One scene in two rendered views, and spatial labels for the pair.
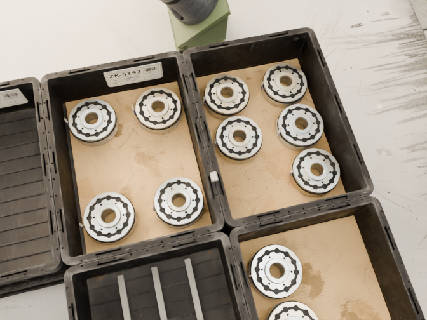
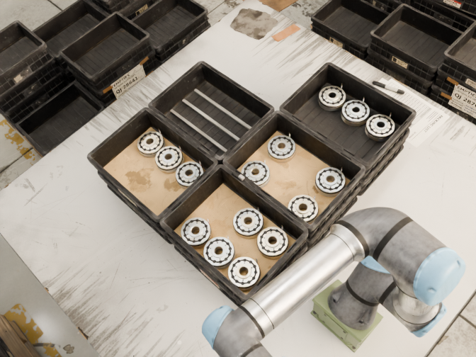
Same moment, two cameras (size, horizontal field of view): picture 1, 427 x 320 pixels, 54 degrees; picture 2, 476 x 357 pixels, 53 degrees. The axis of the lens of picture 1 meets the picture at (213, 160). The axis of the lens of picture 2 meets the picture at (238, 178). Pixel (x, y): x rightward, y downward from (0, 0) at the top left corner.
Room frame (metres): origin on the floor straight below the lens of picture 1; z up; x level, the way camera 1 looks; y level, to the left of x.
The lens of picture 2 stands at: (1.03, -0.26, 2.33)
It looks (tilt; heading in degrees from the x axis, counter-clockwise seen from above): 59 degrees down; 163
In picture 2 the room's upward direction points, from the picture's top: 11 degrees counter-clockwise
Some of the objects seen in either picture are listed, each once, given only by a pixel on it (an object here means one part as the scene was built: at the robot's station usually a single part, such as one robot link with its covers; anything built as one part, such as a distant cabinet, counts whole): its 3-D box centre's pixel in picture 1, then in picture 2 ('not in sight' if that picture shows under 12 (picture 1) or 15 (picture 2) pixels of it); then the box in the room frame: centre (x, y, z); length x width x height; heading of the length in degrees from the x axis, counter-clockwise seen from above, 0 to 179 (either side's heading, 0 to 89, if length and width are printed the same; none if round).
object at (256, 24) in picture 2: not in sight; (252, 21); (-0.64, 0.48, 0.71); 0.22 x 0.19 x 0.01; 19
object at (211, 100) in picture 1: (227, 93); (272, 241); (0.47, -0.01, 0.86); 0.10 x 0.10 x 0.01
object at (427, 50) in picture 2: not in sight; (411, 57); (-0.32, 1.26, 0.31); 0.40 x 0.30 x 0.34; 19
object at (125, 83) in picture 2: not in sight; (129, 83); (-0.89, -0.17, 0.41); 0.31 x 0.02 x 0.16; 109
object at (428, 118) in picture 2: not in sight; (401, 110); (0.16, 0.76, 0.70); 0.33 x 0.23 x 0.01; 19
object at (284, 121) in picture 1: (300, 124); (218, 251); (0.41, -0.18, 0.86); 0.10 x 0.10 x 0.01
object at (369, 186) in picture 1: (272, 119); (232, 227); (0.39, -0.11, 0.92); 0.40 x 0.30 x 0.02; 20
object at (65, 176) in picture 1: (132, 158); (292, 174); (0.28, 0.17, 0.87); 0.40 x 0.30 x 0.11; 20
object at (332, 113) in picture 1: (269, 129); (234, 234); (0.39, -0.11, 0.87); 0.40 x 0.30 x 0.11; 20
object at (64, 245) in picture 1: (128, 149); (292, 166); (0.28, 0.17, 0.92); 0.40 x 0.30 x 0.02; 20
